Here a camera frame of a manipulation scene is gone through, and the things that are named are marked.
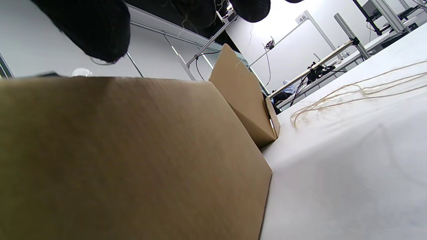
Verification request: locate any person's right hand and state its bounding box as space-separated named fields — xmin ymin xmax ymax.
xmin=32 ymin=0 xmax=304 ymax=63

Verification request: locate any brown cardboard box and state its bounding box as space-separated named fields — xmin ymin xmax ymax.
xmin=0 ymin=43 xmax=281 ymax=240

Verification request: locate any beige twine string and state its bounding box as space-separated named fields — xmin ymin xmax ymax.
xmin=290 ymin=60 xmax=427 ymax=128

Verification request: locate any white partition board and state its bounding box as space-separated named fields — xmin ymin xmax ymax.
xmin=226 ymin=0 xmax=371 ymax=92

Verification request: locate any white lab workbench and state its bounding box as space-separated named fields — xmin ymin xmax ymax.
xmin=277 ymin=15 xmax=427 ymax=110

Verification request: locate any black cable bundle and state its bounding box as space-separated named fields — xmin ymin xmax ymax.
xmin=290 ymin=62 xmax=347 ymax=107

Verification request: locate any aluminium frame post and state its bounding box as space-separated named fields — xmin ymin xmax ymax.
xmin=335 ymin=13 xmax=371 ymax=60

